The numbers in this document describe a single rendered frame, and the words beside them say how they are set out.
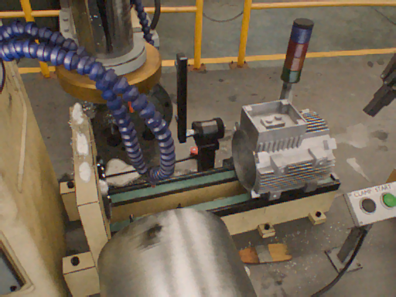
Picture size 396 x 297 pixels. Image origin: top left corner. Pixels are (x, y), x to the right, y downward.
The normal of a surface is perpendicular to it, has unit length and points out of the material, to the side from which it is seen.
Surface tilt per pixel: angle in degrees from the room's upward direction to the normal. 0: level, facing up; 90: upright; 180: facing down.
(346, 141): 0
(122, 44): 90
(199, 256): 17
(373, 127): 0
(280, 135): 90
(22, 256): 90
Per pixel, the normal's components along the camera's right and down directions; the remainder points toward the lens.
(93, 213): 0.29, 0.65
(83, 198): 0.02, -0.73
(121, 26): 0.77, 0.44
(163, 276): -0.20, -0.68
